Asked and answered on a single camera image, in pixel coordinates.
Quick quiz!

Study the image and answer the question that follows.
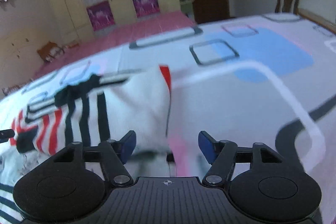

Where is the striped knit sweater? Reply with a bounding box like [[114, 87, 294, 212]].
[[1, 65, 174, 223]]

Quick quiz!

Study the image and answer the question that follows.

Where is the patterned white bed sheet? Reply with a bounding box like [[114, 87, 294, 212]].
[[5, 14, 335, 223]]

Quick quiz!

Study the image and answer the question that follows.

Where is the lower left purple poster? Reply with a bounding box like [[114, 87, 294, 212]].
[[87, 1, 115, 32]]

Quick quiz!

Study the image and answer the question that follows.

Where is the purple poster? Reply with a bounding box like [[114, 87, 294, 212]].
[[132, 0, 160, 18], [87, 1, 115, 32]]

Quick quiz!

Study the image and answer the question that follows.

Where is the lower right purple poster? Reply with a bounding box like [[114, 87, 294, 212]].
[[132, 0, 160, 18]]

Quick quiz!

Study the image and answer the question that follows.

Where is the pink bed cover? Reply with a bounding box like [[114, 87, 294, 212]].
[[33, 11, 196, 80]]

